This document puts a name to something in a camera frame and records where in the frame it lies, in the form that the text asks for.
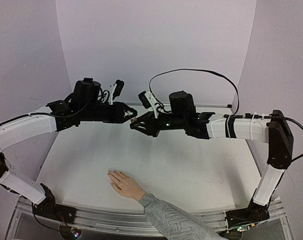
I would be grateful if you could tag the green nail polish bottle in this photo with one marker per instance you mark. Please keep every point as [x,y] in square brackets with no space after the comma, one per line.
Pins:
[134,121]

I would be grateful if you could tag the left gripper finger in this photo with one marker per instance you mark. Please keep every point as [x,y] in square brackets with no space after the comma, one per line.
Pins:
[118,119]
[124,110]

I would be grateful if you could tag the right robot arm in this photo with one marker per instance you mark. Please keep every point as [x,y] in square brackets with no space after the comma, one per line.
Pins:
[270,129]

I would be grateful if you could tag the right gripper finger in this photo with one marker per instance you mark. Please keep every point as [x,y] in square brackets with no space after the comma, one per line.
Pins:
[146,129]
[145,117]

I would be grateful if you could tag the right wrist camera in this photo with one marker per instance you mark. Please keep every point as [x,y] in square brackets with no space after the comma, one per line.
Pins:
[150,103]

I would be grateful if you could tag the person's hand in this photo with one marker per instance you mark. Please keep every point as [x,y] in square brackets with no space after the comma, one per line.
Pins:
[126,186]

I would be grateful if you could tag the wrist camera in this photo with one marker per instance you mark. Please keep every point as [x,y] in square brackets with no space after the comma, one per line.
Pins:
[150,103]
[115,90]

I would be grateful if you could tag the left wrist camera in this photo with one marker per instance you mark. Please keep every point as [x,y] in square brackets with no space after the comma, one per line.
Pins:
[115,90]

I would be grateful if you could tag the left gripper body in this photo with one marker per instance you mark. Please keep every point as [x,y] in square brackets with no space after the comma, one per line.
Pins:
[92,113]

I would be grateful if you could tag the grey sleeved forearm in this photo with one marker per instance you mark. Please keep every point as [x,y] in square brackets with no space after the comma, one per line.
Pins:
[174,223]

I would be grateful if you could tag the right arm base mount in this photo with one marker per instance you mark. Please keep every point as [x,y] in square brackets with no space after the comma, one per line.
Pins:
[252,214]

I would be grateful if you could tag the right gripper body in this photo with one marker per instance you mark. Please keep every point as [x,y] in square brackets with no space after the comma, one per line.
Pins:
[153,125]

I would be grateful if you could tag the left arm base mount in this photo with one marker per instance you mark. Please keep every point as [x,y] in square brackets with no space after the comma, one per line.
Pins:
[49,209]

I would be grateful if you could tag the aluminium front rail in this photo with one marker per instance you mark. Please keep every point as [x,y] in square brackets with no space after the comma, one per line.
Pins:
[136,224]

